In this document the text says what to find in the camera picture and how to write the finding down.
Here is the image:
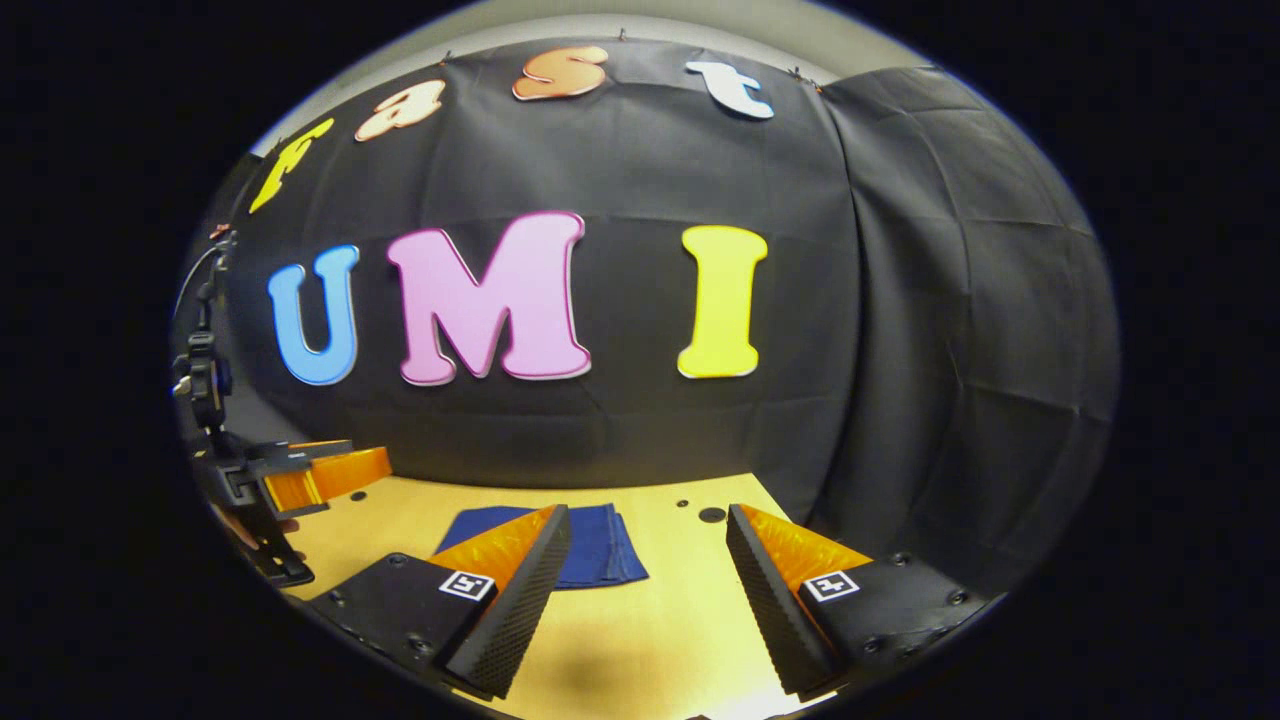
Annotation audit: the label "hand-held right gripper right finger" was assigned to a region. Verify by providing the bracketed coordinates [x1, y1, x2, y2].
[725, 503, 1001, 700]

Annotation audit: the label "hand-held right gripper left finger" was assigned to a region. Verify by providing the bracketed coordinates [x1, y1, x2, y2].
[305, 503, 574, 701]

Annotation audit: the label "blue denim jeans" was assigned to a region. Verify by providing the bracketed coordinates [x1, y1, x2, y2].
[435, 503, 650, 591]

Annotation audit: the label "black backdrop cloth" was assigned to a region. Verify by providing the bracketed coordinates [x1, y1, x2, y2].
[175, 38, 1121, 601]

